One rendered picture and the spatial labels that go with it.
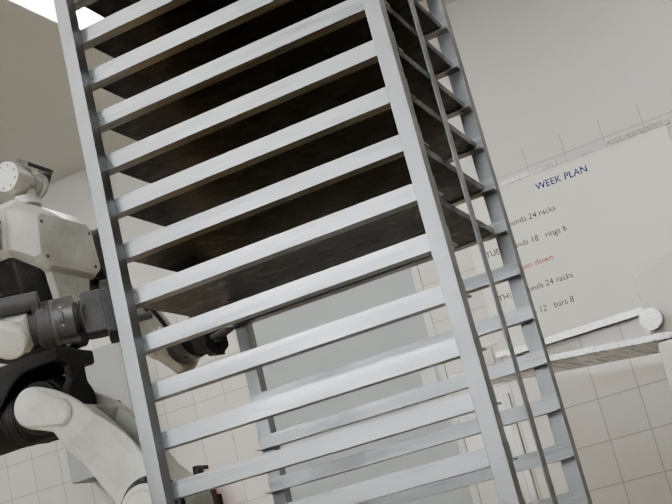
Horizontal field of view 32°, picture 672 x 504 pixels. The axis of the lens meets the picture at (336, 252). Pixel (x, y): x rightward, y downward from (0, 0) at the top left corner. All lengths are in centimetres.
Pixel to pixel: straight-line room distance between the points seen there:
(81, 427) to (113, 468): 10
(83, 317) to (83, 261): 38
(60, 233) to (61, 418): 40
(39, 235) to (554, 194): 375
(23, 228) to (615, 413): 374
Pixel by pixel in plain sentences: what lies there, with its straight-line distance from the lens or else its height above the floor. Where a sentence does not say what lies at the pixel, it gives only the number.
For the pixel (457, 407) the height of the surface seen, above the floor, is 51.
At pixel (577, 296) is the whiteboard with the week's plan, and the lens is 574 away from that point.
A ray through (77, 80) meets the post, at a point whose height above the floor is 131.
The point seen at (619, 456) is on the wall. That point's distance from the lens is 568.
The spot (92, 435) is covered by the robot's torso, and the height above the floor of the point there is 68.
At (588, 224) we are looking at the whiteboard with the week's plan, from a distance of 577.
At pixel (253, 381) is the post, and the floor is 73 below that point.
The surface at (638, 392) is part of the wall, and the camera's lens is 566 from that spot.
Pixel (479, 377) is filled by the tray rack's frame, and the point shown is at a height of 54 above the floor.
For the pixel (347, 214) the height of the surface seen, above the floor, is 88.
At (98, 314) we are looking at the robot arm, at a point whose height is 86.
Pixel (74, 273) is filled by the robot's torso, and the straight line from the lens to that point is 254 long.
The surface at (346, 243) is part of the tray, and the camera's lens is 210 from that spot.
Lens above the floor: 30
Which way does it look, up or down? 15 degrees up
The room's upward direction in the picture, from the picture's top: 14 degrees counter-clockwise
